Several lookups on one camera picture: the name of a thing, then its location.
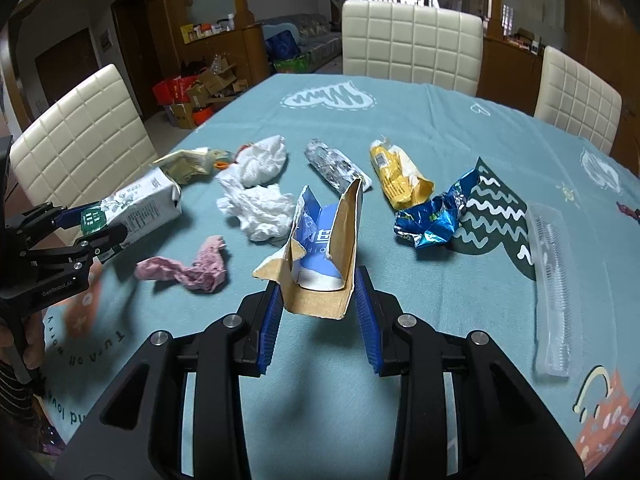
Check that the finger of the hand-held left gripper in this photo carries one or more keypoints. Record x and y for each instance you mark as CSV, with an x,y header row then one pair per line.
x,y
70,217
95,247

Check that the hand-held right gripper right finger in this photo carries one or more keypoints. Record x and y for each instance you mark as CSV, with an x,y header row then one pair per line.
x,y
367,331

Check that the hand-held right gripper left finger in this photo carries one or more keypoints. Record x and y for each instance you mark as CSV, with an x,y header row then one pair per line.
x,y
270,331

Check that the white milk carton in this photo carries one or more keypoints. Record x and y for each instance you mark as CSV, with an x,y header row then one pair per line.
x,y
145,205

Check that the torn blue cardboard box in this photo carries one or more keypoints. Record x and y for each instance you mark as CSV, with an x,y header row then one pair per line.
x,y
320,240

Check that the blue foil wrapper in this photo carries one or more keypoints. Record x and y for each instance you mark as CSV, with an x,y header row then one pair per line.
x,y
430,220

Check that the person's left forearm striped sleeve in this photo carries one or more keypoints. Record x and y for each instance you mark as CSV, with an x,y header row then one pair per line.
x,y
12,395

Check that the person's left hand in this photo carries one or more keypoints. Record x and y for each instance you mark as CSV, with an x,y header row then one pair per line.
x,y
34,345

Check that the cream quilted chair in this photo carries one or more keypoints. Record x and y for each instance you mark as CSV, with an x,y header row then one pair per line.
x,y
85,130
575,90
410,45

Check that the crumpled pink tissue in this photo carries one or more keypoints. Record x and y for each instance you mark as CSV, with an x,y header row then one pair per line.
x,y
200,272

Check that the crumpled white tissue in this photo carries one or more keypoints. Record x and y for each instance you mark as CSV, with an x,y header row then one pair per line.
x,y
260,160
260,210

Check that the beige green flattened carton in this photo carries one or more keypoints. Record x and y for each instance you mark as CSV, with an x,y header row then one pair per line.
x,y
187,165

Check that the brown wooden door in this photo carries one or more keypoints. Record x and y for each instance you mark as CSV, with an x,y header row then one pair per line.
x,y
65,67

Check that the small cardboard box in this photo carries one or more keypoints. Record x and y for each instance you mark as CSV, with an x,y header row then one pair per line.
x,y
182,116

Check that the yellow snack wrapper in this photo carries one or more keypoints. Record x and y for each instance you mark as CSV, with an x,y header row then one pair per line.
x,y
397,175

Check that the red bag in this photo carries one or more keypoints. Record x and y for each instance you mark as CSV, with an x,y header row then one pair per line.
x,y
167,91

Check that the orange bucket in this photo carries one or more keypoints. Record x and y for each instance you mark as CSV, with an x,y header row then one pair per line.
x,y
202,116

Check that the silver foil wrapper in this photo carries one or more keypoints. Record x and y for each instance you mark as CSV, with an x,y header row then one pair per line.
x,y
332,162

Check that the clear plastic tray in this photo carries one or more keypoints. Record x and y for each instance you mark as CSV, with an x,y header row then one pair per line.
x,y
555,285

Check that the open cardboard box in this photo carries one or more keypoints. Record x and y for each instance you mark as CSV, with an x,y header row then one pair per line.
x,y
215,77

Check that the flat cardboard box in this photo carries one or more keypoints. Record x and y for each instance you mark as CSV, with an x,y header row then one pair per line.
x,y
235,87

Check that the row of bottles and boxes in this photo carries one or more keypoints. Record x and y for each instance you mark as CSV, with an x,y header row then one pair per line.
x,y
205,30

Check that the wooden partition cabinet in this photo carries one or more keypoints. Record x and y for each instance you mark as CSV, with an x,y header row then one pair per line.
x,y
250,55

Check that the green printed bag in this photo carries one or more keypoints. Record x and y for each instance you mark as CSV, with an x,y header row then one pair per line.
x,y
292,65

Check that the blue bag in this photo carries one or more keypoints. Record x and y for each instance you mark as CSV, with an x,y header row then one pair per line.
x,y
281,45

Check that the grey sofa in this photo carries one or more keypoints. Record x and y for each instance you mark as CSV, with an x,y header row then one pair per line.
x,y
320,35

